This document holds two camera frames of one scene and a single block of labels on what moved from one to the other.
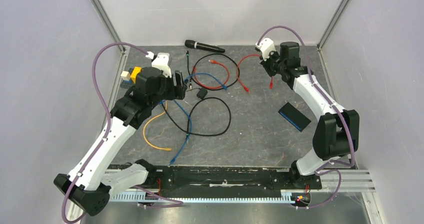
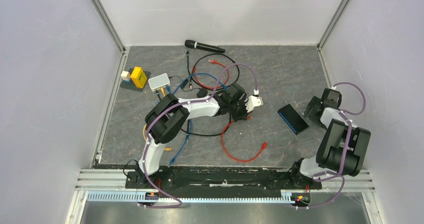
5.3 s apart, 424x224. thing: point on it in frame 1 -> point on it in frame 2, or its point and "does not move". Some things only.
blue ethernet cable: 223,85 does not move
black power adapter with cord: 201,93 does not move
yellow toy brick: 136,70 does not move
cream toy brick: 125,75 does not move
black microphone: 192,44 does not move
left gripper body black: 167,91 -> 238,109
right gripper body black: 273,65 -> 314,120
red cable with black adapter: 246,88 -> 263,146
